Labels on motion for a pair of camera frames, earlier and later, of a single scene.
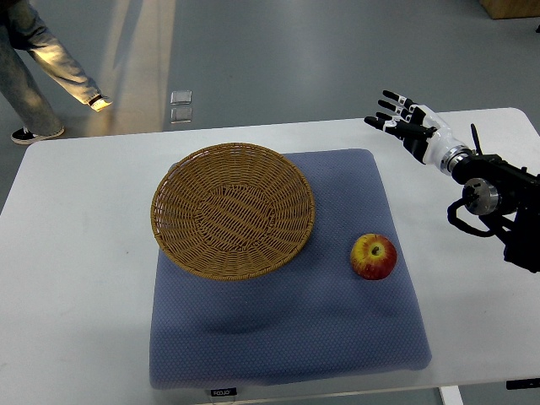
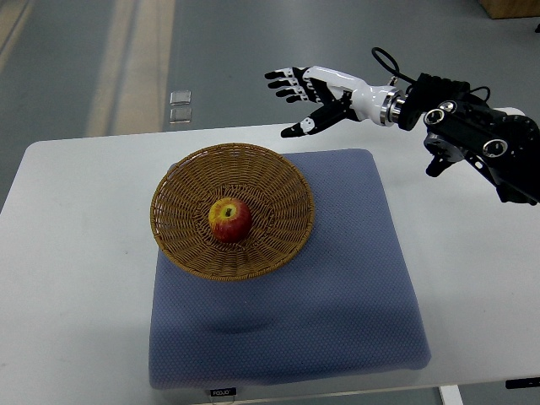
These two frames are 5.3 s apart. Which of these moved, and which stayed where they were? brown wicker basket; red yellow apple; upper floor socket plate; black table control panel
Moved: red yellow apple
Stayed: black table control panel; brown wicker basket; upper floor socket plate
